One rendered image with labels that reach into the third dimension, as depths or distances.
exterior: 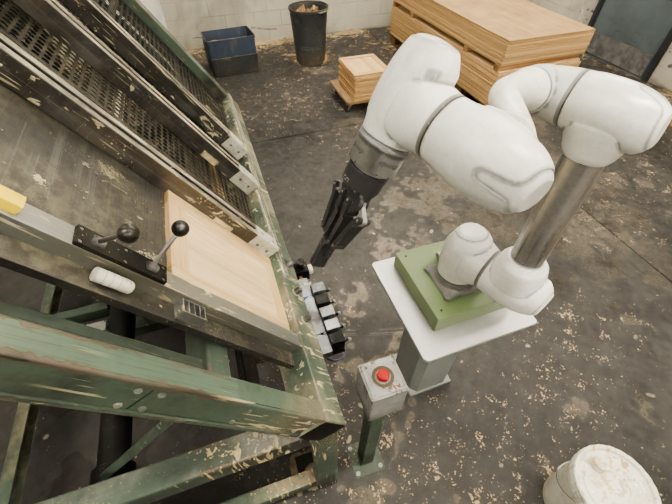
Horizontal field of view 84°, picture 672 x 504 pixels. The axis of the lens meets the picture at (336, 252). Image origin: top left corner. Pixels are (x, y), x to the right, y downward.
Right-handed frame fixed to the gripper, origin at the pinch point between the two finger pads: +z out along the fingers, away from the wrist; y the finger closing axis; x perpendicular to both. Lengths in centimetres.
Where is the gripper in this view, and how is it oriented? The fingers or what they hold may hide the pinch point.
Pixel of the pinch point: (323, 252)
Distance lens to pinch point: 75.3
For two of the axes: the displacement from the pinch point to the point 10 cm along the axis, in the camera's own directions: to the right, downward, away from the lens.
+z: -4.2, 7.2, 5.5
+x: 8.4, 0.8, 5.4
